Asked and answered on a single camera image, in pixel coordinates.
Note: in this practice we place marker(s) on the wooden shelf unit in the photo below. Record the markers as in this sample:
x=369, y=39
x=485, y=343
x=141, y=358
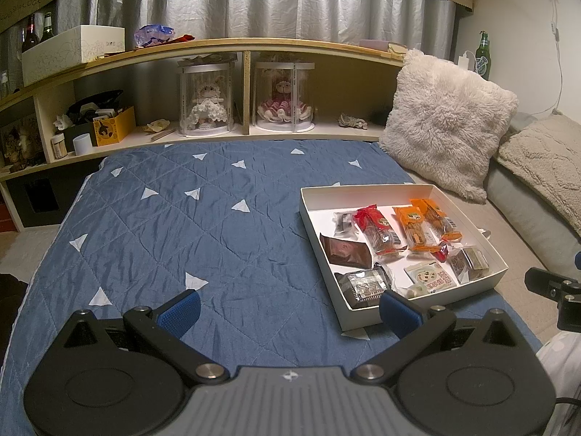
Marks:
x=349, y=86

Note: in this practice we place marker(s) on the red wrapper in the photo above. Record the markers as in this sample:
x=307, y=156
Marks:
x=185, y=37

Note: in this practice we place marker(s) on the pink doll display case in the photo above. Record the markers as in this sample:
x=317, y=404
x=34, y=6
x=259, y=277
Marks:
x=283, y=97

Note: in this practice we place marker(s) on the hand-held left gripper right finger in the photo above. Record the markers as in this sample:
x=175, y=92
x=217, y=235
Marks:
x=397, y=313

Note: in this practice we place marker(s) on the blue plastic bag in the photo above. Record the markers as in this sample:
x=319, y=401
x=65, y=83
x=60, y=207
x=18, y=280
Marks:
x=154, y=35

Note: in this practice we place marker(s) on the dark green glass bottle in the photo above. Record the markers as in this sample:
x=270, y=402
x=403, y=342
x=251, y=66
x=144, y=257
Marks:
x=47, y=29

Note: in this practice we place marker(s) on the pale seashell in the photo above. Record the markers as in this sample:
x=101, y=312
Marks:
x=156, y=126

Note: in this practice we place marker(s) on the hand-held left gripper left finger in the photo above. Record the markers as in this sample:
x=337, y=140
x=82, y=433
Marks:
x=179, y=313

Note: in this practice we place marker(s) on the small dark snack packet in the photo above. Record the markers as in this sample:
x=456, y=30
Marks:
x=345, y=223

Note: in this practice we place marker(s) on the black storage cube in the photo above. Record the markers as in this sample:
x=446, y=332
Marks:
x=43, y=197

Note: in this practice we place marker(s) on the beige textured pillow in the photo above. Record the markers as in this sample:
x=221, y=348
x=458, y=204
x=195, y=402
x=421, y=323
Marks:
x=540, y=163

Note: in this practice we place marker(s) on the grey sofa cushion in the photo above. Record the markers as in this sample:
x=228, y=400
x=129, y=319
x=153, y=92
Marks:
x=531, y=218

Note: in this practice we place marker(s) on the white crumpled tissue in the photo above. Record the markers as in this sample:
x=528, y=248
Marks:
x=62, y=122

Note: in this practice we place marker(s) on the brown foil snack packet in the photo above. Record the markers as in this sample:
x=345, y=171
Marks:
x=345, y=250

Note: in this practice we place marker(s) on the red-topped clear cake packet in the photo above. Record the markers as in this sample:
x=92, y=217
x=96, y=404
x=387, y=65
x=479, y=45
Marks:
x=470, y=263

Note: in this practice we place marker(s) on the small round pale snack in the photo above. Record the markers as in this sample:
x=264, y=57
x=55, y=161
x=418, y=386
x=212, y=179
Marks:
x=415, y=291

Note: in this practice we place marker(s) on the white cookie packet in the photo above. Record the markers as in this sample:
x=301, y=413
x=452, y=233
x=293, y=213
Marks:
x=431, y=278

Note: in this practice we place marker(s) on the crumpled white paper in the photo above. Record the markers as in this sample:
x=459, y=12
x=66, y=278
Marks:
x=484, y=233

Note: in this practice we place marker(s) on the white storage box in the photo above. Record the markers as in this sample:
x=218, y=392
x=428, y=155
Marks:
x=72, y=52

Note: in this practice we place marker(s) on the white paper scrap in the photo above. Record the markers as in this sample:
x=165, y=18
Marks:
x=356, y=334

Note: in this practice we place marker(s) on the white charger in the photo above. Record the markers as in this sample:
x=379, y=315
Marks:
x=465, y=62

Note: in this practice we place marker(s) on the fluffy white pillow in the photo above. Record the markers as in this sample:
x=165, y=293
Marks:
x=449, y=122

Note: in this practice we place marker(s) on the black small box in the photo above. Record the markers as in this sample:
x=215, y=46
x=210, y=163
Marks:
x=79, y=136

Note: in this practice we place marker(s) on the red snack packet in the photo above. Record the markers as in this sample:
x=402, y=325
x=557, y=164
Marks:
x=379, y=229

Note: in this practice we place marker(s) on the wooden stick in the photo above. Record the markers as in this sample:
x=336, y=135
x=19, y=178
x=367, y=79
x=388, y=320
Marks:
x=163, y=133

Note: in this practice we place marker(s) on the orange snack packet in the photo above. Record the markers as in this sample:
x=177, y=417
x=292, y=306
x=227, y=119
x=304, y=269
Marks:
x=438, y=218
x=414, y=229

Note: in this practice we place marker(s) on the grey dried shell cluster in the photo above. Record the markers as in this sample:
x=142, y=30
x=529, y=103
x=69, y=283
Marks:
x=352, y=121

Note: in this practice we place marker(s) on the white dotted cloth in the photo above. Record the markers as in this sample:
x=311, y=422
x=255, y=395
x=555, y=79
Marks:
x=563, y=372

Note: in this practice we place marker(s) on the brown glass bottle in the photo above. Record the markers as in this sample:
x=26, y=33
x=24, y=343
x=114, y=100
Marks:
x=30, y=36

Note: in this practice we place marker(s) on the small glass jar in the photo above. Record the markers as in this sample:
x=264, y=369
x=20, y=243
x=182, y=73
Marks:
x=58, y=147

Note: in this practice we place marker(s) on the clear dark cake packet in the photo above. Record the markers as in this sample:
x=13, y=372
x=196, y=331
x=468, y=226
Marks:
x=363, y=288

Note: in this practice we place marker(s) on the silver curtain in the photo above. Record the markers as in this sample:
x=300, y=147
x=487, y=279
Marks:
x=272, y=4

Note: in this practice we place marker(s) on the white doll display case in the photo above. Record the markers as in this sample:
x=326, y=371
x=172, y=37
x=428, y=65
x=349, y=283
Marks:
x=206, y=100

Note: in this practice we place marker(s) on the white cardboard box tray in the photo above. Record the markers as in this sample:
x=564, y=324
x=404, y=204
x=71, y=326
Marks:
x=331, y=209

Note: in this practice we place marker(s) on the yellow cardboard box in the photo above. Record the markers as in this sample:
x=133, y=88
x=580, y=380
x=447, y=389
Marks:
x=113, y=128

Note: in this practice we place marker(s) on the green beer bottle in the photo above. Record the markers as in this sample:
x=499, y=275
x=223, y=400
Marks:
x=483, y=59

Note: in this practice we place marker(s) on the white cup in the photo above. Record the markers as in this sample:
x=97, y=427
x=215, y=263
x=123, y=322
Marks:
x=82, y=144

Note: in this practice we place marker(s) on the blue quilt with white triangles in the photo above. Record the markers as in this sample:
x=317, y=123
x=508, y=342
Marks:
x=204, y=236

